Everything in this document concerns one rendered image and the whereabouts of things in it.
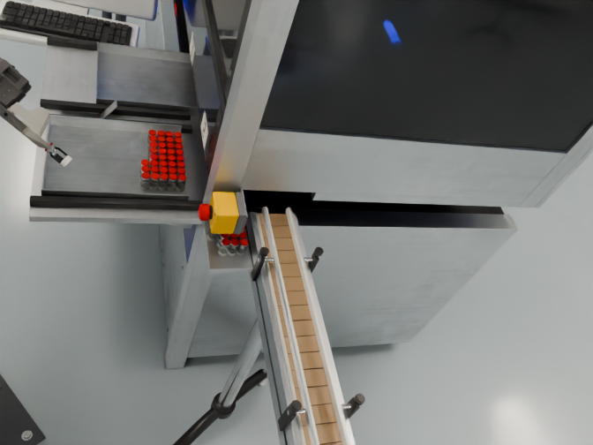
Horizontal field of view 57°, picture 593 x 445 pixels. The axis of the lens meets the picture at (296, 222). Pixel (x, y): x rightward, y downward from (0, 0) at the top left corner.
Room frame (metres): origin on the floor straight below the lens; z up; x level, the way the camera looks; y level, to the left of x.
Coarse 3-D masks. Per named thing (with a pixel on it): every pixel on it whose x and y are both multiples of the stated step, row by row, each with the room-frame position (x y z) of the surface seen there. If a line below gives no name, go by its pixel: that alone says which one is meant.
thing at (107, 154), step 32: (64, 128) 0.95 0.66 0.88; (96, 128) 1.00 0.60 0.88; (128, 128) 1.04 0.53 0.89; (160, 128) 1.09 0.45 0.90; (96, 160) 0.90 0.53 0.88; (128, 160) 0.95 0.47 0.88; (64, 192) 0.75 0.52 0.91; (96, 192) 0.78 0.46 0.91; (128, 192) 0.82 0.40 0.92; (160, 192) 0.89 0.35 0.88
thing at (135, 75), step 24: (120, 48) 1.33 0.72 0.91; (144, 48) 1.36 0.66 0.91; (120, 72) 1.25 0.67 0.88; (144, 72) 1.30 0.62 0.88; (168, 72) 1.34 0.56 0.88; (192, 72) 1.40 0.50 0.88; (96, 96) 1.08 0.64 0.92; (120, 96) 1.15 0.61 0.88; (144, 96) 1.20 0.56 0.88; (168, 96) 1.24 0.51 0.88; (192, 96) 1.29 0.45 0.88
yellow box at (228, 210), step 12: (216, 192) 0.84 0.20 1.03; (228, 192) 0.85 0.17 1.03; (240, 192) 0.87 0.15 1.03; (216, 204) 0.81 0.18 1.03; (228, 204) 0.82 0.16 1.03; (240, 204) 0.84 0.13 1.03; (216, 216) 0.78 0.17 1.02; (228, 216) 0.79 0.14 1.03; (240, 216) 0.81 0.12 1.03; (216, 228) 0.78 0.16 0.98; (228, 228) 0.80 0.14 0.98; (240, 228) 0.81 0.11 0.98
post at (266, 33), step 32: (256, 0) 0.88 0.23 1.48; (288, 0) 0.88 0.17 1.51; (256, 32) 0.86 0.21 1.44; (288, 32) 0.89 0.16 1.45; (256, 64) 0.87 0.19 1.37; (256, 96) 0.88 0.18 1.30; (224, 128) 0.88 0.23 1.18; (256, 128) 0.89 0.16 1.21; (224, 160) 0.86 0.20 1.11; (192, 256) 0.88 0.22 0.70; (192, 288) 0.87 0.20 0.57; (192, 320) 0.88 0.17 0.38
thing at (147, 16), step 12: (60, 0) 1.54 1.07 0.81; (72, 0) 1.56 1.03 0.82; (84, 0) 1.57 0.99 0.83; (96, 0) 1.59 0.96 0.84; (108, 0) 1.60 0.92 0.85; (120, 0) 1.62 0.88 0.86; (132, 0) 1.64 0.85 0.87; (144, 0) 1.65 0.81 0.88; (156, 0) 1.68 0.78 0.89; (120, 12) 1.62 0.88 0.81; (132, 12) 1.64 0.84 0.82; (144, 12) 1.65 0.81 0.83
